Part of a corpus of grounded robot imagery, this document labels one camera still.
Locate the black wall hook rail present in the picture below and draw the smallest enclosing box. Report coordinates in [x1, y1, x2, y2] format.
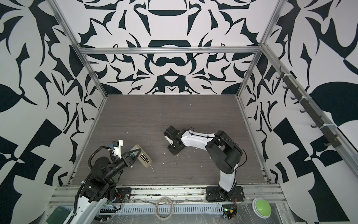
[277, 66, 342, 148]

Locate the small electronics board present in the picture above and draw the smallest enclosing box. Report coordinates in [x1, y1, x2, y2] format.
[222, 203, 237, 220]

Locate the coiled beige cable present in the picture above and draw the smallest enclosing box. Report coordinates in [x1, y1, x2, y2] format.
[155, 196, 174, 219]

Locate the black AAA battery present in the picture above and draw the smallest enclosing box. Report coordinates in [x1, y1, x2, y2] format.
[140, 154, 149, 163]

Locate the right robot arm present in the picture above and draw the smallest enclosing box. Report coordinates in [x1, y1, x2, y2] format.
[164, 126, 247, 195]

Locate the dark green pad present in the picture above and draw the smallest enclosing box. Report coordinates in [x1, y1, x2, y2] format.
[46, 206, 70, 224]

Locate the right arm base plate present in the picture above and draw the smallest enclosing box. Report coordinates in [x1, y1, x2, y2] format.
[206, 186, 245, 203]

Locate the green push button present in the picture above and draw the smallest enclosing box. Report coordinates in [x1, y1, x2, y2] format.
[252, 197, 272, 219]

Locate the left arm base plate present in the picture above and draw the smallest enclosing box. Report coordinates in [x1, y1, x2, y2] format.
[110, 187, 132, 203]

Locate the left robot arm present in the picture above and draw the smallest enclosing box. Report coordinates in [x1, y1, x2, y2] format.
[64, 146, 142, 224]

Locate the slotted cable duct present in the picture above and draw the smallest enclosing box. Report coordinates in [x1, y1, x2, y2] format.
[99, 204, 223, 215]

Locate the white remote control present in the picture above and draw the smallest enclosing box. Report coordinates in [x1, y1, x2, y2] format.
[130, 144, 153, 168]

